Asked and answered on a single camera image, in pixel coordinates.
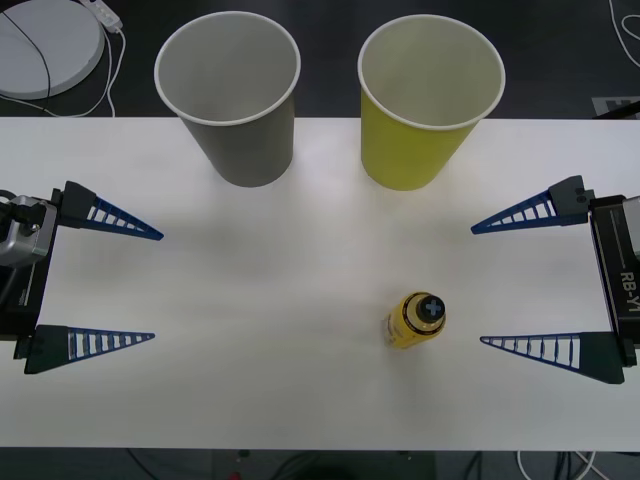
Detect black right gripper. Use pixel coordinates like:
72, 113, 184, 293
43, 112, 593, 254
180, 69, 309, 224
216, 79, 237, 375
470, 174, 640, 385

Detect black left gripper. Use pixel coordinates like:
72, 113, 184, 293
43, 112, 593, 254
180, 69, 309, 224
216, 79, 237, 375
0, 180, 165, 376

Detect grey floor marker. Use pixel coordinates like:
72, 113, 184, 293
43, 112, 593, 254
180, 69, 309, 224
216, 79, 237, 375
592, 93, 640, 120

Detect yellow-green plastic bin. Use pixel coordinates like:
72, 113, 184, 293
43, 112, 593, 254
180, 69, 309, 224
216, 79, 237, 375
357, 13, 507, 191

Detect grey plastic bin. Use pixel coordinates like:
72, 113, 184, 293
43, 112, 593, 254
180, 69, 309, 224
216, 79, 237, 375
153, 12, 302, 189

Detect white round stand base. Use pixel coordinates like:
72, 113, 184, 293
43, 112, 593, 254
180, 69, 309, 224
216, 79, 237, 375
0, 0, 106, 100

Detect white power strip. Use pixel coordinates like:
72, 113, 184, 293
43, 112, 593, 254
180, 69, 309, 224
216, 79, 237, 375
82, 0, 124, 32

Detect thin black cable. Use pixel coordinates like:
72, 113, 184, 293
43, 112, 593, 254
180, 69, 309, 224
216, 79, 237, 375
0, 9, 54, 119

